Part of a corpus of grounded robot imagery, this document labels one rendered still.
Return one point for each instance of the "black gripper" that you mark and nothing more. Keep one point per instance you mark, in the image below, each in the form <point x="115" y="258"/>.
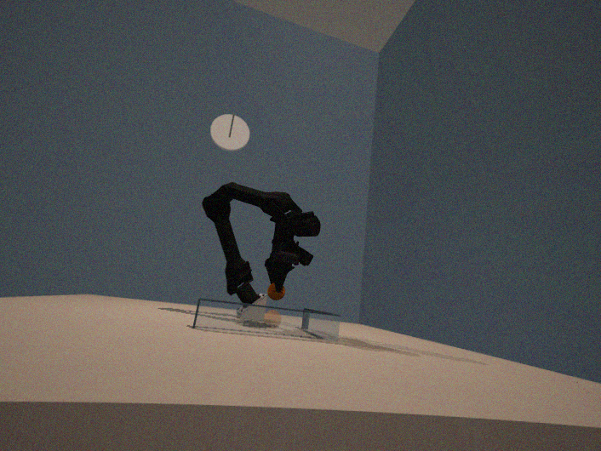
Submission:
<point x="281" y="260"/>

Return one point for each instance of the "brown ball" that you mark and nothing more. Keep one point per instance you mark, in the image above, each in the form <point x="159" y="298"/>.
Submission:
<point x="273" y="294"/>

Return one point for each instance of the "low clear glass walls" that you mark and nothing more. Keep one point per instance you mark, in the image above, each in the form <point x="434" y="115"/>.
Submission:
<point x="248" y="319"/>

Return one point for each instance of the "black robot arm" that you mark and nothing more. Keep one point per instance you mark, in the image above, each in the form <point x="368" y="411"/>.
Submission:
<point x="295" y="223"/>

